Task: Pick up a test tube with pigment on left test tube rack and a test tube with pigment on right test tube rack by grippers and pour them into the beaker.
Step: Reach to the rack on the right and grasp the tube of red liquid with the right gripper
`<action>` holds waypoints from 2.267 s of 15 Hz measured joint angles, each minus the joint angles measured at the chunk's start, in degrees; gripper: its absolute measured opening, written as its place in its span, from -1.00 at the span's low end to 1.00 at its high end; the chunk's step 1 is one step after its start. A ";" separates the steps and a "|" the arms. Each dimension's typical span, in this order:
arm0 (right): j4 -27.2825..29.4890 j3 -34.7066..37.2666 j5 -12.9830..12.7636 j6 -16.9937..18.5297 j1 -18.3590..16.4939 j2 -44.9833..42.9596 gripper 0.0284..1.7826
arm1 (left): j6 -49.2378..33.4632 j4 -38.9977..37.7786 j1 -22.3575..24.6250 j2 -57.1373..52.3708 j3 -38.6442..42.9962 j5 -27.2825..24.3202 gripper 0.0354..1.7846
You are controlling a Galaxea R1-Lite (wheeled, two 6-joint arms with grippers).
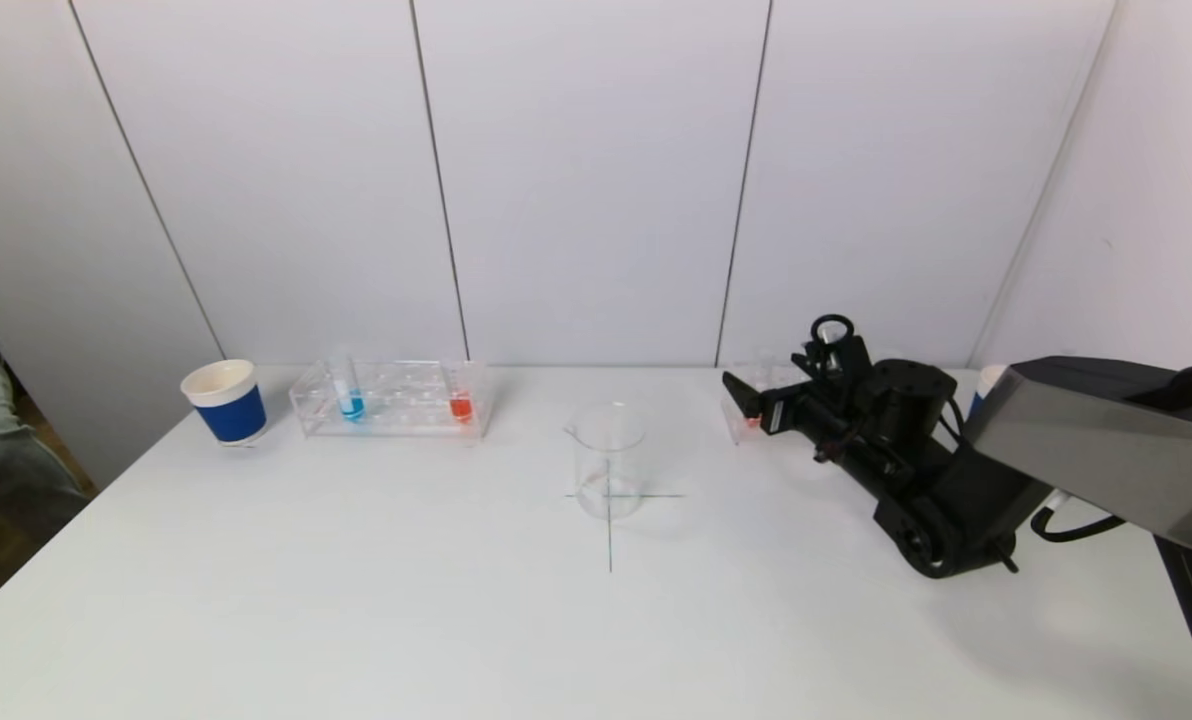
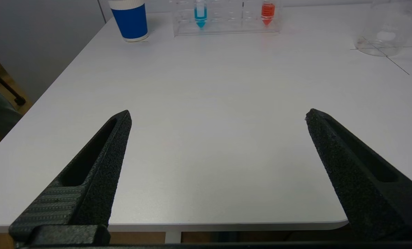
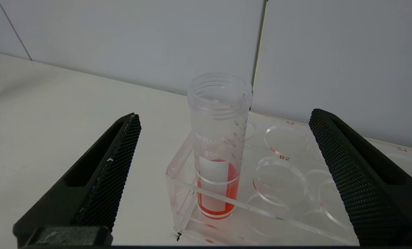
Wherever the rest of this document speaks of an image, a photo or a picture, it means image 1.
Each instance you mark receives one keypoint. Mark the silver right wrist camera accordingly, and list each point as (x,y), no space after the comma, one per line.
(846,365)

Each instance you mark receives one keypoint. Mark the clear acrylic test tube rack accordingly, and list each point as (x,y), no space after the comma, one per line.
(746,432)
(406,405)

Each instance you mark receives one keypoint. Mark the test tube with blue liquid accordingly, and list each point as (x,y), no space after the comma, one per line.
(353,407)

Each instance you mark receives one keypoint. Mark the clear glass beaker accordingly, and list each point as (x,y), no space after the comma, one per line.
(608,480)

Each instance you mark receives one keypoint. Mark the test tube with orange liquid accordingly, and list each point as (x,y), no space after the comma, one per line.
(461,408)

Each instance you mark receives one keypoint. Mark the blue white paper cup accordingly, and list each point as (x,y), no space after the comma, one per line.
(231,418)
(991,380)

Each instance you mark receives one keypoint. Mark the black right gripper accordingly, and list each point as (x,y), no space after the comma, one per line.
(773,411)

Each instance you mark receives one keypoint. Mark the test tube with red liquid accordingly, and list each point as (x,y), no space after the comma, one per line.
(752,421)

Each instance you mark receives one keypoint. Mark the person in grey clothes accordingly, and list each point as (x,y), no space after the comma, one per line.
(1,440)

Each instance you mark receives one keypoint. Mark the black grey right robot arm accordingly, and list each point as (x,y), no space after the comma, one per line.
(1086,450)

